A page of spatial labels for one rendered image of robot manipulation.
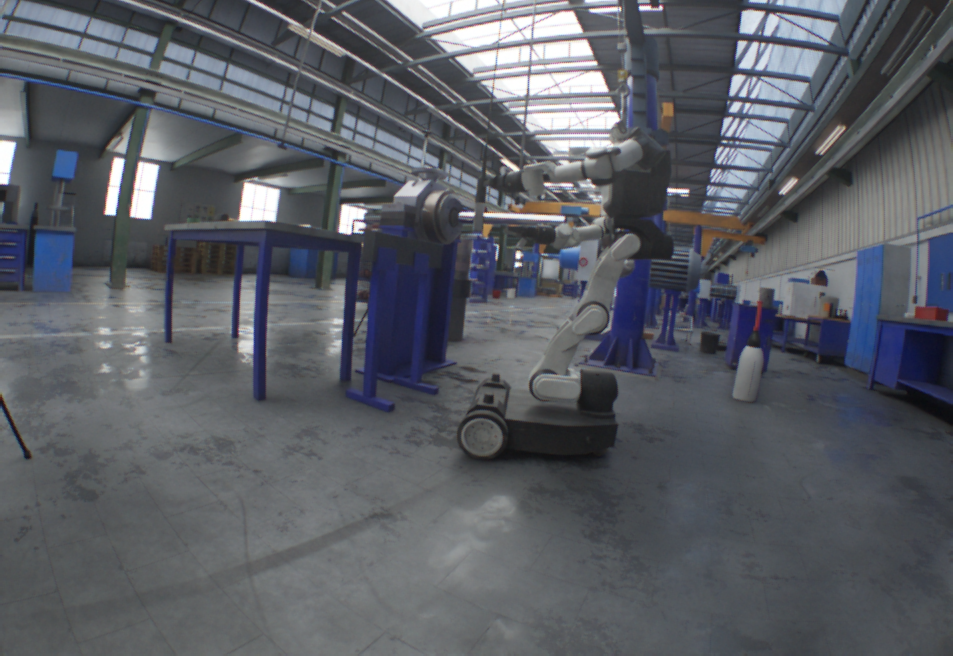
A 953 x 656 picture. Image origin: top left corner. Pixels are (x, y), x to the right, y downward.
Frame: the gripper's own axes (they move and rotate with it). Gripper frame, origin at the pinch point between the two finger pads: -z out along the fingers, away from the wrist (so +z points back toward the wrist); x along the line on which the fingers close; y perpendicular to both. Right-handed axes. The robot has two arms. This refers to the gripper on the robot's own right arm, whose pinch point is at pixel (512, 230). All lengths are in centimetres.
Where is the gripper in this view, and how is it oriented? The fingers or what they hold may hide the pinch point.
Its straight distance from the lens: 177.6
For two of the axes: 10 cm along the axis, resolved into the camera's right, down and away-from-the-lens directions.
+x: -1.1, -0.7, 9.9
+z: 9.9, 1.0, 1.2
